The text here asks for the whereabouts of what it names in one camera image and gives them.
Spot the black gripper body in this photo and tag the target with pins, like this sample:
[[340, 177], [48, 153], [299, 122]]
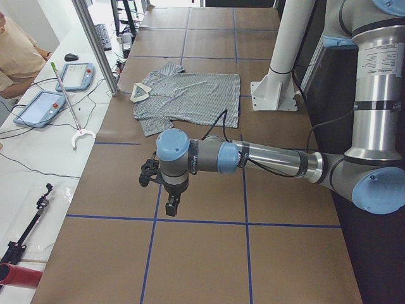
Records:
[[174, 189]]

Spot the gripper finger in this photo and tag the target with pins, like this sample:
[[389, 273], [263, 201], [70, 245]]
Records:
[[171, 206]]

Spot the striped polo shirt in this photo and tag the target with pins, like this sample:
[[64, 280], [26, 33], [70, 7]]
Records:
[[169, 94]]

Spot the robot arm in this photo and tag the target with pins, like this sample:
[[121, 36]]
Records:
[[369, 173]]

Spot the far teach pendant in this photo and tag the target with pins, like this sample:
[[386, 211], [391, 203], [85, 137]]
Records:
[[77, 76]]

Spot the teach pendant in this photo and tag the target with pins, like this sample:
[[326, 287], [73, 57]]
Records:
[[41, 110], [77, 76]]

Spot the near teach pendant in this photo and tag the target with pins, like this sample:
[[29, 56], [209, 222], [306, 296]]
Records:
[[41, 110]]

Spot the black computer mouse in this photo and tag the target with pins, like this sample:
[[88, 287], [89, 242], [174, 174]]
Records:
[[70, 57]]

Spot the red cylinder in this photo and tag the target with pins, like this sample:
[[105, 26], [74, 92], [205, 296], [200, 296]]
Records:
[[18, 276]]

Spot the reacher grabber tool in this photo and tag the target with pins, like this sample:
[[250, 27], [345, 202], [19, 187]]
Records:
[[80, 131]]

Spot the black keyboard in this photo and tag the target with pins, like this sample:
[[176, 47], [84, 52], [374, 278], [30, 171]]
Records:
[[103, 36]]

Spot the seated person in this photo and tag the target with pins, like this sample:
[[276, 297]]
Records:
[[21, 59]]

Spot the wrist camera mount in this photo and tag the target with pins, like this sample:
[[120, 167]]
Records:
[[150, 172]]

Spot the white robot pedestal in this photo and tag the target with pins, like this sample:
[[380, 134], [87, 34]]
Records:
[[275, 92]]

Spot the aluminium frame post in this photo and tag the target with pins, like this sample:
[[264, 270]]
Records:
[[90, 32]]

